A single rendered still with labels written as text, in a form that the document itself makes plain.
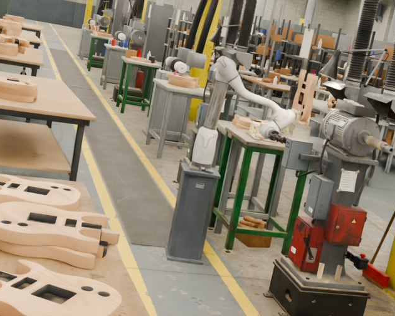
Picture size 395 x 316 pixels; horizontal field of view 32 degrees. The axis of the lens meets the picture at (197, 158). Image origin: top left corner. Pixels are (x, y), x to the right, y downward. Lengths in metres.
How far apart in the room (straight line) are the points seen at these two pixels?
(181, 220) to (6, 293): 3.22
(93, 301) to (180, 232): 3.17
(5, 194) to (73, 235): 0.60
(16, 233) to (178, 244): 2.92
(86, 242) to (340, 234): 2.46
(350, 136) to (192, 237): 1.47
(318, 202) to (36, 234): 2.56
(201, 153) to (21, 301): 3.25
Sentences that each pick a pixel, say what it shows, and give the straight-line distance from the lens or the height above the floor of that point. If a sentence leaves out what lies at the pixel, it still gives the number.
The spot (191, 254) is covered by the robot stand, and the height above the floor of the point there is 0.07.
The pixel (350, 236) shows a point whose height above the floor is 0.61.
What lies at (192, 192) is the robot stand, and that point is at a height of 0.54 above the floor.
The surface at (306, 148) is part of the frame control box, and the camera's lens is 4.72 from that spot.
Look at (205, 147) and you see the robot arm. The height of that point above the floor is 0.89.
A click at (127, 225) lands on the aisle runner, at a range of 5.85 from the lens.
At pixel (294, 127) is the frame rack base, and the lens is 5.66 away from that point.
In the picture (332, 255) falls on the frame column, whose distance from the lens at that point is 4.73.
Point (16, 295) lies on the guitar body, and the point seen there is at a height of 0.94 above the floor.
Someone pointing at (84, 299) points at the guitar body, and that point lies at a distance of 2.06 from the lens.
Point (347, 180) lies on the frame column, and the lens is 4.59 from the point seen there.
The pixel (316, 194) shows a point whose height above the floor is 0.83.
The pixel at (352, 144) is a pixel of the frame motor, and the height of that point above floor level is 1.20.
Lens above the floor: 1.78
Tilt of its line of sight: 11 degrees down
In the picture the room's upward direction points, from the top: 11 degrees clockwise
